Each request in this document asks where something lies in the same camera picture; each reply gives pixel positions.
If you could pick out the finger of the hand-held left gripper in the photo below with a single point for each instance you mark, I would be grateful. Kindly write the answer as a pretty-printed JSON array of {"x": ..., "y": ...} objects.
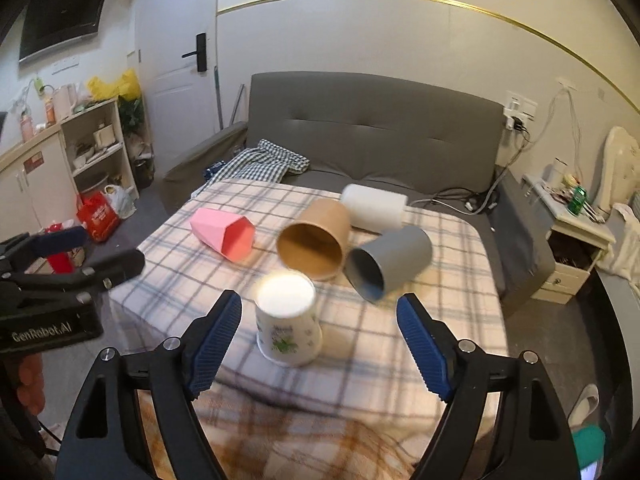
[
  {"x": 117, "y": 266},
  {"x": 60, "y": 239}
]

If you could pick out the white frosted cup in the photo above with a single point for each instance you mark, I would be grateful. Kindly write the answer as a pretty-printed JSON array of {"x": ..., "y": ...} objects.
[{"x": 375, "y": 205}]

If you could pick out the white paper cup green print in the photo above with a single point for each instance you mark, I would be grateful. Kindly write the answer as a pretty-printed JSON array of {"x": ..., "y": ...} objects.
[{"x": 287, "y": 320}]

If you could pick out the white slipper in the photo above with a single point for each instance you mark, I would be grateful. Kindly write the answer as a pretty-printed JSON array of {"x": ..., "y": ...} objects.
[{"x": 584, "y": 402}]

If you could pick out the black range hood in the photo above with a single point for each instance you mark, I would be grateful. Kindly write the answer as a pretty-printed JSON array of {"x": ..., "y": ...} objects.
[{"x": 60, "y": 15}]

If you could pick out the white wall socket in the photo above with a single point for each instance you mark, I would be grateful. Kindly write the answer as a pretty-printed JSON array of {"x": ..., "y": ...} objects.
[{"x": 520, "y": 107}]

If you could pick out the white door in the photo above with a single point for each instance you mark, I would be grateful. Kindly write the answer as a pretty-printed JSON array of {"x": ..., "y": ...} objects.
[{"x": 170, "y": 20}]

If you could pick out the yellow plastic bag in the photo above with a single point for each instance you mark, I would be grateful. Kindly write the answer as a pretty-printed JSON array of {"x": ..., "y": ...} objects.
[{"x": 120, "y": 87}]

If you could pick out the white plastic bag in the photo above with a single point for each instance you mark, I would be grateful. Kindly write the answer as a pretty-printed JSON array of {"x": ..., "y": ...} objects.
[{"x": 122, "y": 200}]

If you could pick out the red container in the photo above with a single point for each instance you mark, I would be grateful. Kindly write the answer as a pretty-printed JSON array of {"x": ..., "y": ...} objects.
[{"x": 60, "y": 262}]

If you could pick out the white kettle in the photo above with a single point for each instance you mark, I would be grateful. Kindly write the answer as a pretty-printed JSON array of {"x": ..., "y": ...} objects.
[{"x": 65, "y": 102}]

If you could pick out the plaid table cloth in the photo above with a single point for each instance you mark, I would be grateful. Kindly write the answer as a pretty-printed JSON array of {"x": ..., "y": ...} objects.
[{"x": 375, "y": 365}]

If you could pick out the pink bottle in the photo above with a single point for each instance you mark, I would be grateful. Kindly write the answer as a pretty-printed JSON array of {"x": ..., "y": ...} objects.
[{"x": 26, "y": 127}]

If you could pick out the pink faceted cup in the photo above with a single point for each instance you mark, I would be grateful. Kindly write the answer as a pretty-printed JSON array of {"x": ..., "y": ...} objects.
[{"x": 215, "y": 227}]

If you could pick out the red shopping bag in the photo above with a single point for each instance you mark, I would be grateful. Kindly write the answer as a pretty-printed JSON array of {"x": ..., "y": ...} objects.
[{"x": 97, "y": 217}]

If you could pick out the cream nightstand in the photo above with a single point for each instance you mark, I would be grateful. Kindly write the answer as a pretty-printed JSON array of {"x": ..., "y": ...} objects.
[{"x": 570, "y": 245}]

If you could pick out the cream kitchen cabinet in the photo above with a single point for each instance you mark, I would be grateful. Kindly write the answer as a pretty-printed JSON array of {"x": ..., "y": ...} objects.
[{"x": 25, "y": 180}]

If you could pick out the cream open shelf unit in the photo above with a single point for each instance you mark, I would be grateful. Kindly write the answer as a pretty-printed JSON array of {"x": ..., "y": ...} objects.
[{"x": 100, "y": 155}]

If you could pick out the brown paper cup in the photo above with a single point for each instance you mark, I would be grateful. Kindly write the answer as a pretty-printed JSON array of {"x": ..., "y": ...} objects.
[{"x": 327, "y": 215}]

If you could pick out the orange bottle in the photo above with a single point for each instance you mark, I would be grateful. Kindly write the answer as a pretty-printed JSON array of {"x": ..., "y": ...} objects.
[{"x": 49, "y": 112}]

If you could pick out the grey cup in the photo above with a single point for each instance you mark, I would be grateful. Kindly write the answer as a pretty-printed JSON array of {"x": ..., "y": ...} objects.
[{"x": 405, "y": 252}]

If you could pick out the person's left hand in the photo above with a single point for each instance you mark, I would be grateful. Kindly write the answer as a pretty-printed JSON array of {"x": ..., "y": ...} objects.
[{"x": 29, "y": 385}]

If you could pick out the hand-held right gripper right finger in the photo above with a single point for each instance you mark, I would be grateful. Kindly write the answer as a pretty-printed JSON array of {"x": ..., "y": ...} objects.
[{"x": 425, "y": 352}]

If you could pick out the black trash bin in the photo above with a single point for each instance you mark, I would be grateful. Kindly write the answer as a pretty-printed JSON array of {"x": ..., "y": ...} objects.
[{"x": 144, "y": 172}]

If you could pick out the green checked cloth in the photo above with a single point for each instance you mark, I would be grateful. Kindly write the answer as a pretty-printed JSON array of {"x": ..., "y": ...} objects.
[{"x": 265, "y": 160}]

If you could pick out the white jar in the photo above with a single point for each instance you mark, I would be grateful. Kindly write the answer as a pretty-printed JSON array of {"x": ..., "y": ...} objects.
[{"x": 557, "y": 172}]

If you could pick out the white cloth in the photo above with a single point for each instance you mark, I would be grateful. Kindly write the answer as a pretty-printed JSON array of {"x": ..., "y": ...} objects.
[{"x": 622, "y": 245}]

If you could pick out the grey sofa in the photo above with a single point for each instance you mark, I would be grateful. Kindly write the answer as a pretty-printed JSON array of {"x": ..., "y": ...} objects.
[{"x": 375, "y": 130}]

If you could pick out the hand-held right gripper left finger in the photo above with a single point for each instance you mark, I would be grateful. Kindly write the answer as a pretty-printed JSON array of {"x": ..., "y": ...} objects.
[{"x": 212, "y": 347}]

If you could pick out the green bottle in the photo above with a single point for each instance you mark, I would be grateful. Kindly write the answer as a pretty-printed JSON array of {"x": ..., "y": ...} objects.
[{"x": 577, "y": 200}]

